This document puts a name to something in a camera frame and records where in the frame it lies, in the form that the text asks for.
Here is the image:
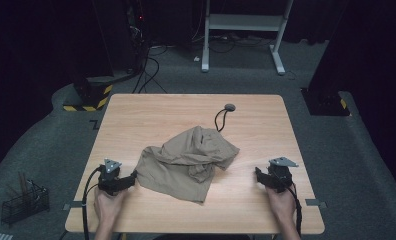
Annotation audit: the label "grey tape tab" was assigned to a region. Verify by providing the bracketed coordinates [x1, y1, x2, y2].
[62, 200, 84, 212]
[304, 198, 328, 210]

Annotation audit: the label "white metal desk frame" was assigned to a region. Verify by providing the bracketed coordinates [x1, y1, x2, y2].
[200, 0, 295, 76]

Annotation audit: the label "khaki pants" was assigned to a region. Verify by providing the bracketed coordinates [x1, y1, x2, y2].
[135, 125, 241, 204]

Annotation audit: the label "black looped cord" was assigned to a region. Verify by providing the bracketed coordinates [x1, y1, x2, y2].
[214, 107, 228, 134]

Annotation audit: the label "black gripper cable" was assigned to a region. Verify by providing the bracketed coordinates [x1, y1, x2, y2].
[286, 183, 303, 238]
[81, 165, 104, 240]

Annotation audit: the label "black yellow striped stand base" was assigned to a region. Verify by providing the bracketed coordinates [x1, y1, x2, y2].
[62, 75, 115, 113]

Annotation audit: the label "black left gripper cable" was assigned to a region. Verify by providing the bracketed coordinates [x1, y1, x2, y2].
[81, 165, 104, 240]

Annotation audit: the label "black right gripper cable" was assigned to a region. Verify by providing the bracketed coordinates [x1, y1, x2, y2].
[286, 183, 303, 238]

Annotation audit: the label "person's right hand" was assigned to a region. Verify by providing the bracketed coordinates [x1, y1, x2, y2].
[265, 184, 297, 225]

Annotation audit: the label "black stand base yellow mark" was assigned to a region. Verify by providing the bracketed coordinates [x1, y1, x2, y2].
[300, 86, 351, 117]

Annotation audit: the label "black floor cables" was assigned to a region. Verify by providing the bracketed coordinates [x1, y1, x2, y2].
[131, 44, 169, 95]

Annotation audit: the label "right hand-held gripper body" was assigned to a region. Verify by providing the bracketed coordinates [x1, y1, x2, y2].
[266, 156, 300, 194]

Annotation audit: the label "black wire basket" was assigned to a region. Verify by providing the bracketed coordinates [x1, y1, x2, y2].
[0, 180, 51, 227]

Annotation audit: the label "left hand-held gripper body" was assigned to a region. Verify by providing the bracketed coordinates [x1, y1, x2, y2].
[97, 158, 127, 197]

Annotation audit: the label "dark equipment rack red light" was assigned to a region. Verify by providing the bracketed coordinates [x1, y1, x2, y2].
[124, 0, 152, 51]

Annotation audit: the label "person's left hand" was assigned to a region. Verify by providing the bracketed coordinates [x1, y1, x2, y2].
[92, 186, 128, 231]

